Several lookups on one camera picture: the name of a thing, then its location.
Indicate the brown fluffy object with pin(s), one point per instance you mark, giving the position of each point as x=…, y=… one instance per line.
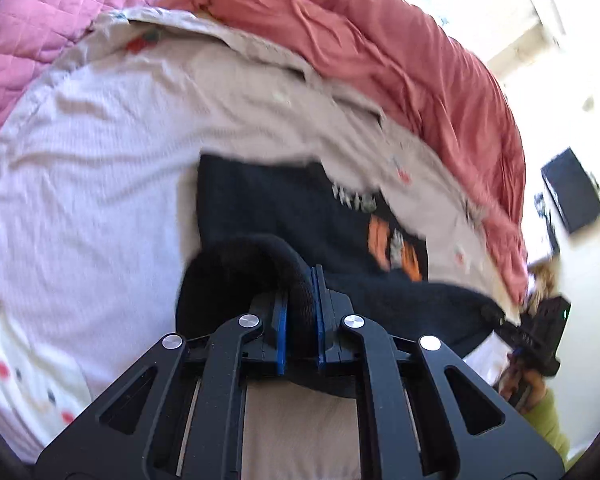
x=545, y=277

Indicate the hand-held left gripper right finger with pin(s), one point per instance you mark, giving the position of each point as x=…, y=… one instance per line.
x=320, y=320

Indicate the black box on floor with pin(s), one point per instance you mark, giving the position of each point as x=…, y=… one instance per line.
x=572, y=190

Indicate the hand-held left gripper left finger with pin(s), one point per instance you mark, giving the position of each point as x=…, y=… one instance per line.
x=280, y=330

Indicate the person's right hand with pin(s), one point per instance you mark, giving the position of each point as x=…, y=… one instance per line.
x=527, y=385

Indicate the person's right forearm green sleeve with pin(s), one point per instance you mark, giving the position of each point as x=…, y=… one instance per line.
x=550, y=425

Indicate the printed bed sheet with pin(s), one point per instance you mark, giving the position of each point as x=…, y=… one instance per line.
x=105, y=160

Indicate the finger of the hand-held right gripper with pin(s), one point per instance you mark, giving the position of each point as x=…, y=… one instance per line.
x=507, y=330

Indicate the black sweater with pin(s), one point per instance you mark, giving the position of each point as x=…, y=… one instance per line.
x=280, y=200

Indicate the pink quilted blanket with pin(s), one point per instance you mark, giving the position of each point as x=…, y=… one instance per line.
x=55, y=10

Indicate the salmon duvet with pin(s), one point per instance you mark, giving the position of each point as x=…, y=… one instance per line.
x=405, y=70

